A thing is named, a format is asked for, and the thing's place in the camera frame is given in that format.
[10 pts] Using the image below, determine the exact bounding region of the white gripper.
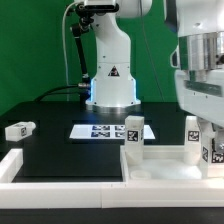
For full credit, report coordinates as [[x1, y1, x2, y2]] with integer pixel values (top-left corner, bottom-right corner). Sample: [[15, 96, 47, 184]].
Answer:
[[175, 69, 224, 139]]

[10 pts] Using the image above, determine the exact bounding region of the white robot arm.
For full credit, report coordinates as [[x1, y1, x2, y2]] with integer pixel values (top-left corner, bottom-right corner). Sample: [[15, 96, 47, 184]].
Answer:
[[76, 0, 224, 135]]

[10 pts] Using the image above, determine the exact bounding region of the black cable at base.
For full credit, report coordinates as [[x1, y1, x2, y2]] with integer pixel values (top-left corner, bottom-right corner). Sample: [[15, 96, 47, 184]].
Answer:
[[34, 85, 84, 102]]

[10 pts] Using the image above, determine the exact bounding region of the grey cable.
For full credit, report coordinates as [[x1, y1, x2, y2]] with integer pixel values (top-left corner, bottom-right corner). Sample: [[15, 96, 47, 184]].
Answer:
[[61, 1, 84, 86]]

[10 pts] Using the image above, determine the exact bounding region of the white square table top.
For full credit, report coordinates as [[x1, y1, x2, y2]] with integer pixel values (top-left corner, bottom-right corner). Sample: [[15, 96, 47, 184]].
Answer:
[[119, 144, 224, 184]]

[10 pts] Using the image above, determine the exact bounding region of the white sheet with tags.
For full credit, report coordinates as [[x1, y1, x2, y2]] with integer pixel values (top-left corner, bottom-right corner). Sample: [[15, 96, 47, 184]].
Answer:
[[69, 124, 156, 140]]

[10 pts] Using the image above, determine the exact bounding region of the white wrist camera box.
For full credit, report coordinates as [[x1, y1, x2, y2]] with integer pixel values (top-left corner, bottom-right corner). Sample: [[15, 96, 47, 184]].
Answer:
[[170, 47, 181, 69]]

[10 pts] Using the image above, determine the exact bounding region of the white U-shaped fence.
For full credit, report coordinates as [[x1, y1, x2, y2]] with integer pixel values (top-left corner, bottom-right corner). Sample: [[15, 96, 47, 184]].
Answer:
[[0, 149, 224, 209]]

